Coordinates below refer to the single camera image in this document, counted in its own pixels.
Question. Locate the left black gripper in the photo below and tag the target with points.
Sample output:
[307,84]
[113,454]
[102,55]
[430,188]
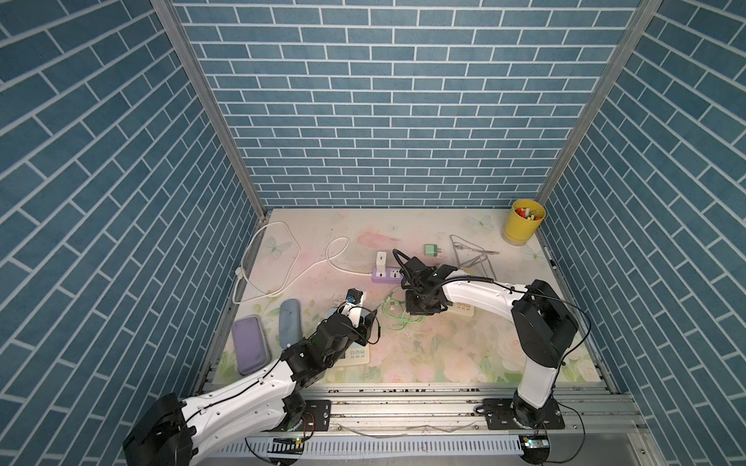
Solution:
[363,331]

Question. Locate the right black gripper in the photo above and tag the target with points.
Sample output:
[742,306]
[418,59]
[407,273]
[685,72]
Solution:
[411,309]

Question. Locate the purple power strip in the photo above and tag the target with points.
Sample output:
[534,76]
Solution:
[388,276]

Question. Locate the white charger adapter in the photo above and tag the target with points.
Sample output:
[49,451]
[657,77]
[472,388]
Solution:
[381,264]

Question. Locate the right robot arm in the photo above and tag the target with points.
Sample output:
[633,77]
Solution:
[545,327]

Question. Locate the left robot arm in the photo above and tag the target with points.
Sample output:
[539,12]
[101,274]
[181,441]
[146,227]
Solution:
[177,431]

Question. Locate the blue electronic scale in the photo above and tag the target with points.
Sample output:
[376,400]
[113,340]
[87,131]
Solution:
[355,352]

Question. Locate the yellow electronic scale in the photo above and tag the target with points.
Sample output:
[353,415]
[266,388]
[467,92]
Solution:
[462,309]

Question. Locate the green charger adapter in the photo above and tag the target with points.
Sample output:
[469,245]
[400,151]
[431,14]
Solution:
[432,250]

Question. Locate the grey blue case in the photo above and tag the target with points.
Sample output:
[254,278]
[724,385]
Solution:
[290,325]

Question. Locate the purple case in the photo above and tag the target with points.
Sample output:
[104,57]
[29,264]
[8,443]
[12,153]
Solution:
[251,349]

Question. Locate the yellow pen cup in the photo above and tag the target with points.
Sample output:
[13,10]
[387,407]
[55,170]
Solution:
[523,220]

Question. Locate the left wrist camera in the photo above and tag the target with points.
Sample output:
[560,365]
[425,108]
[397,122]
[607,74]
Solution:
[353,304]

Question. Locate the aluminium rail frame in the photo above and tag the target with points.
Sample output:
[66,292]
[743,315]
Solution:
[600,429]

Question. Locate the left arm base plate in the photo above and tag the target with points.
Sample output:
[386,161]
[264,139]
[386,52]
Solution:
[316,417]

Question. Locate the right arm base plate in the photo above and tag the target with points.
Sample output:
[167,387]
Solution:
[501,415]

